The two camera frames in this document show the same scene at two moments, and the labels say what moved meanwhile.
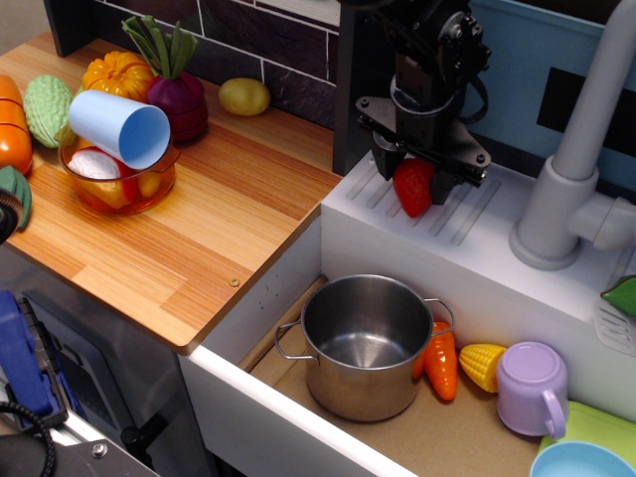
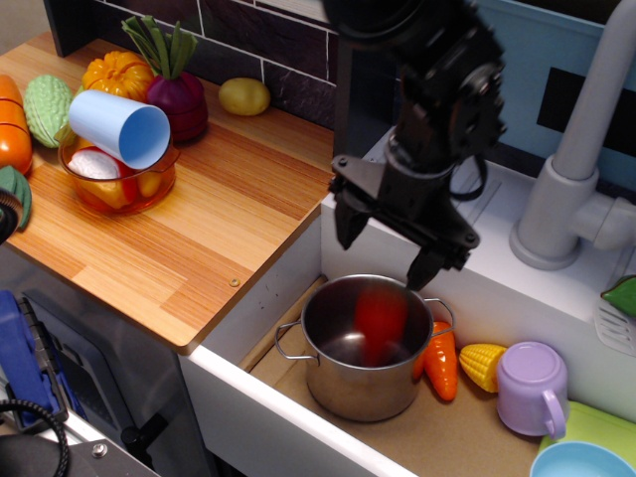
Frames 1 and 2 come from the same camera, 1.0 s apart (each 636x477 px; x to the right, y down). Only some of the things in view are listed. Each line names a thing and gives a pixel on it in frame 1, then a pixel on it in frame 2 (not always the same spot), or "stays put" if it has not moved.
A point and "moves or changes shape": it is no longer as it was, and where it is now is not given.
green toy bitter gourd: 47,103 stays put
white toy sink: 247,397 stays put
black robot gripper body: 426,122 -> 410,193
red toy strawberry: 412,180 moves or changes shape
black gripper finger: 442,185 -> 424,268
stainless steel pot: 366,336 stays put
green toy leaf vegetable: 623,294 stays put
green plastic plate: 587,424 stays put
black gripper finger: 387,154 -> 350,218
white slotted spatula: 614,328 stays put
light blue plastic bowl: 580,459 stays put
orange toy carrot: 439,361 stays put
